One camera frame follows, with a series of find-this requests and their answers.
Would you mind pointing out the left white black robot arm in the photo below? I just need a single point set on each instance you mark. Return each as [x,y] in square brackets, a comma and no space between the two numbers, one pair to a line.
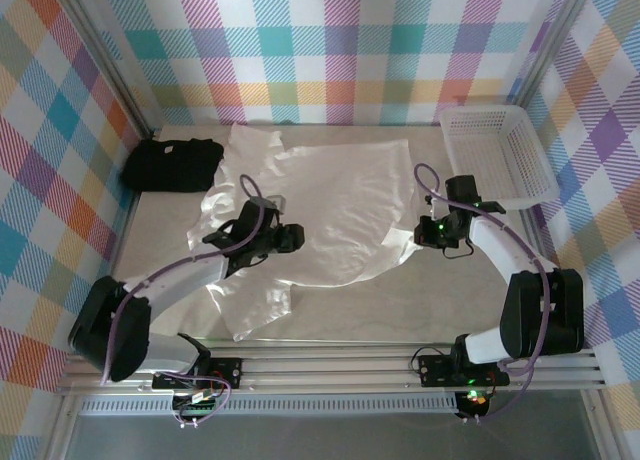
[185,280]

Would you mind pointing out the folded black t-shirt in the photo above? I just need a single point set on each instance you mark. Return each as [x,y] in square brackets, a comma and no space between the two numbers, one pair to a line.
[165,162]

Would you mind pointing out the white plastic mesh basket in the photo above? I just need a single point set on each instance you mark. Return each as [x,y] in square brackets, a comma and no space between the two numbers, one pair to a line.
[500,145]

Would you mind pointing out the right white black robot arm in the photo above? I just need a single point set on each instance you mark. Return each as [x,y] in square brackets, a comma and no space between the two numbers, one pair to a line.
[505,250]

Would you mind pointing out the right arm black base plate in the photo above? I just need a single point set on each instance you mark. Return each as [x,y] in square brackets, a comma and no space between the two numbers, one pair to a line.
[435,372]

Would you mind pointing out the controller board with coloured light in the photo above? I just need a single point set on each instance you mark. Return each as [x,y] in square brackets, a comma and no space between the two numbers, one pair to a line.
[475,400]

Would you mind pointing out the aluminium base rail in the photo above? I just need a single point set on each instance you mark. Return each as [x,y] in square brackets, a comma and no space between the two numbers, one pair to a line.
[325,370]

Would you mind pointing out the white t-shirt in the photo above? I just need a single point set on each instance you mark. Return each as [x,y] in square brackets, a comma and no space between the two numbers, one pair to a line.
[345,205]

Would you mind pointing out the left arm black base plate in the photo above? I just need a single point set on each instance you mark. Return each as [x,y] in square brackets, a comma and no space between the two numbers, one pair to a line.
[225,372]

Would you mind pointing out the aluminium frame post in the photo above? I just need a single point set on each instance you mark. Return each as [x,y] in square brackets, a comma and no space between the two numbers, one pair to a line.
[552,40]
[120,75]

